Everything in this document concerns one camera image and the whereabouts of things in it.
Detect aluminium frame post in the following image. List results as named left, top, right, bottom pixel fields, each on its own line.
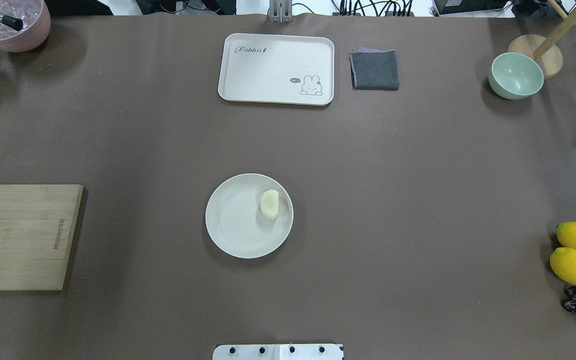
left=267, top=0, right=293, bottom=24

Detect white camera pole base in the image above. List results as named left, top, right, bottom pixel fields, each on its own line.
left=212, top=343, right=345, bottom=360

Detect wooden cup tree stand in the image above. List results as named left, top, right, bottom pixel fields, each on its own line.
left=507, top=0, right=576, bottom=80

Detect pale steamed bun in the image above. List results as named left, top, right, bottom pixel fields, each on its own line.
left=259, top=189, right=279, bottom=221

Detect pink bowl of ice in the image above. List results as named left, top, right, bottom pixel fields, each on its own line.
left=0, top=0, right=51, bottom=53

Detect yellow lemon right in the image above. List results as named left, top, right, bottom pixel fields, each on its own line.
left=549, top=247, right=576, bottom=285

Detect grey folded cloth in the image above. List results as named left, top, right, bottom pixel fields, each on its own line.
left=349, top=47, right=400, bottom=91

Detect cream round plate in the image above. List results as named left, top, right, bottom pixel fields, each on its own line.
left=205, top=173, right=294, bottom=259

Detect mint green bowl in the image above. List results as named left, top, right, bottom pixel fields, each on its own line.
left=487, top=52, right=545, bottom=100

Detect bamboo cutting board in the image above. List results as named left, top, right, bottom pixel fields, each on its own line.
left=0, top=184, right=84, bottom=291

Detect cream rabbit tray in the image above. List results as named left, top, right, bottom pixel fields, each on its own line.
left=217, top=33, right=335, bottom=106

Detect dark cherries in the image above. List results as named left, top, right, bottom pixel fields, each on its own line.
left=561, top=285, right=576, bottom=313

